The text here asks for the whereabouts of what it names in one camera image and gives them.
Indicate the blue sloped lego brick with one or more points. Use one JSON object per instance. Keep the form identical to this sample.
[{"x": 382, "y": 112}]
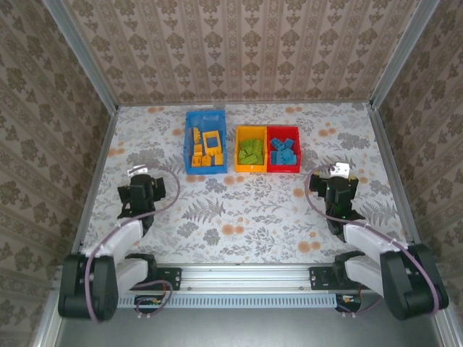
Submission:
[{"x": 293, "y": 161}]

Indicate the orange lego window frame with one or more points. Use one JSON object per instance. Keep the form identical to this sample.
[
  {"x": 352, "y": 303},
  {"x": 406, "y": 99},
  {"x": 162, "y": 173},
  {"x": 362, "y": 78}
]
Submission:
[{"x": 212, "y": 133}]

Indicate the long light green lego brick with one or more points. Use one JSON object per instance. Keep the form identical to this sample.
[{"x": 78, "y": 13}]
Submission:
[{"x": 250, "y": 159}]

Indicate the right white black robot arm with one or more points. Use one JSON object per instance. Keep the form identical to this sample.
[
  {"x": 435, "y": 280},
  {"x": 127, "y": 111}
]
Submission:
[{"x": 365, "y": 238}]

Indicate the red plastic bin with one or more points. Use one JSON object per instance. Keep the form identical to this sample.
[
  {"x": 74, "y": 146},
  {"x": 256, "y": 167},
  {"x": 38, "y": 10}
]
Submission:
[{"x": 278, "y": 131}]

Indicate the base power connector wiring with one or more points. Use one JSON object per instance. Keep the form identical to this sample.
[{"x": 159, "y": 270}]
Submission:
[
  {"x": 347, "y": 300},
  {"x": 148, "y": 300}
]

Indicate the blue plastic bin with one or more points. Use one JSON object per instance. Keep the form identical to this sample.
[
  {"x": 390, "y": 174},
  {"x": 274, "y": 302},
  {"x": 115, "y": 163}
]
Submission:
[{"x": 217, "y": 121}]

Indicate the yellow plastic bin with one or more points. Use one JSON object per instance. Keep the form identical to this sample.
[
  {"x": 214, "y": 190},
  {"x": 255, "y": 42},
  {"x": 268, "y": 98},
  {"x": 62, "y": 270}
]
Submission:
[{"x": 246, "y": 132}]

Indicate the grey metal sheet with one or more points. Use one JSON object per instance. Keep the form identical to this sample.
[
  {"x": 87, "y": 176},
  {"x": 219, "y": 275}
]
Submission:
[{"x": 235, "y": 329}]

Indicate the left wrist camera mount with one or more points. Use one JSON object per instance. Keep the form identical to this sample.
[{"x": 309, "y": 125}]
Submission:
[{"x": 139, "y": 169}]

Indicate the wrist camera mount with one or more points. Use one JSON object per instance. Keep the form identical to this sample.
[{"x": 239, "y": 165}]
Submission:
[
  {"x": 341, "y": 169},
  {"x": 139, "y": 169}
]

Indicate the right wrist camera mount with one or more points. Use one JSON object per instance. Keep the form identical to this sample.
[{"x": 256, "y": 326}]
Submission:
[{"x": 341, "y": 169}]

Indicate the aluminium side rail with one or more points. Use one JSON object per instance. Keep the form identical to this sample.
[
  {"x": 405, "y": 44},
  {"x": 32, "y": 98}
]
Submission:
[
  {"x": 94, "y": 180},
  {"x": 397, "y": 180}
]

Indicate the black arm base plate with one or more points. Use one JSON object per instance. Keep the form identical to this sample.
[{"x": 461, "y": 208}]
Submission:
[
  {"x": 318, "y": 278},
  {"x": 173, "y": 278}
]

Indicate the thin aluminium rail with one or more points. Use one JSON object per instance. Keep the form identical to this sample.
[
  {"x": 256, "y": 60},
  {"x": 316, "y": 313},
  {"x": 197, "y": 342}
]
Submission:
[{"x": 325, "y": 103}]

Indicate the aluminium mounting rail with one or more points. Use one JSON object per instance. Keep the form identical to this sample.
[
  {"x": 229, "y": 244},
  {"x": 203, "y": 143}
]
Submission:
[{"x": 246, "y": 276}]

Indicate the aluminium corner post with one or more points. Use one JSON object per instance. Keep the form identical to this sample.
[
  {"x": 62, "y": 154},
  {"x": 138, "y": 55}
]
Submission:
[
  {"x": 401, "y": 54},
  {"x": 83, "y": 54}
]

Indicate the aluminium frame leg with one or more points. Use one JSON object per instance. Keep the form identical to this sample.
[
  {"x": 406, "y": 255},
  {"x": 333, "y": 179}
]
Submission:
[
  {"x": 45, "y": 332},
  {"x": 452, "y": 332}
]

